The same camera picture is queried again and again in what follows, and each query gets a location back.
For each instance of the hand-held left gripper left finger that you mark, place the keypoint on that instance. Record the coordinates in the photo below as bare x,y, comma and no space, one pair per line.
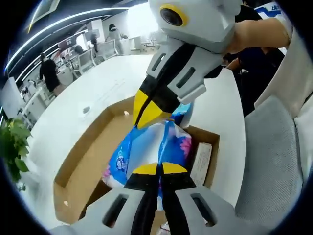
144,195

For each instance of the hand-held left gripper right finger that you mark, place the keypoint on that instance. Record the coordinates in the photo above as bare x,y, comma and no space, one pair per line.
178,195

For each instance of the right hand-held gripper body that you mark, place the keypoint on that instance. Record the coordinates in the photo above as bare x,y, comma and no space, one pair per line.
207,27

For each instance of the blue soft item tissue pack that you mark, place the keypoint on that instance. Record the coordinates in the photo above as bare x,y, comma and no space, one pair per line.
146,147

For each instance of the brown cardboard shoe box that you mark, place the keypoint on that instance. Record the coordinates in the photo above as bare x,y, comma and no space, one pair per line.
97,151

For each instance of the white printed paper box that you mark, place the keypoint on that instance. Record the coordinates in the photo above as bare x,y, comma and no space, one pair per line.
201,164

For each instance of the white mesh office chair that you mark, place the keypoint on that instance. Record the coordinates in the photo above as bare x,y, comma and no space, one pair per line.
85,60
110,49

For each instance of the grey fabric chair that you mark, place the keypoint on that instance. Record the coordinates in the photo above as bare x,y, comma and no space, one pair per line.
269,159

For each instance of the long curved ceiling light strip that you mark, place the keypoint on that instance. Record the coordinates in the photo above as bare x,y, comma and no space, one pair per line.
61,23

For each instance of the ceiling air conditioner vent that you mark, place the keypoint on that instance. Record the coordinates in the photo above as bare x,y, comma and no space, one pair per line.
44,11

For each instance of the green plant in white pot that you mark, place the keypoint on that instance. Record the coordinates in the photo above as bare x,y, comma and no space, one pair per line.
13,144

